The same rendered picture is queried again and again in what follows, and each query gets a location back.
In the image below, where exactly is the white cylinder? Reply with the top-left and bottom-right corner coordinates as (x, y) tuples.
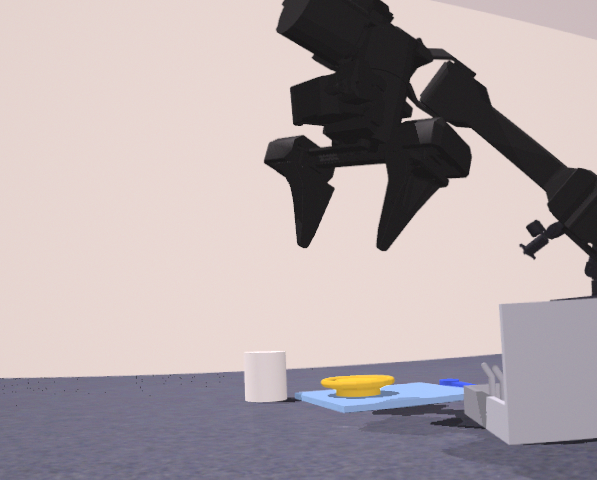
(244, 351), (287, 402)

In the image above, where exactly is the light blue flat mat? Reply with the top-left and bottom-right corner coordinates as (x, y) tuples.
(295, 383), (464, 413)

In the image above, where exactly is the yellow round plate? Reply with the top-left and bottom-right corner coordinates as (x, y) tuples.
(322, 375), (395, 397)

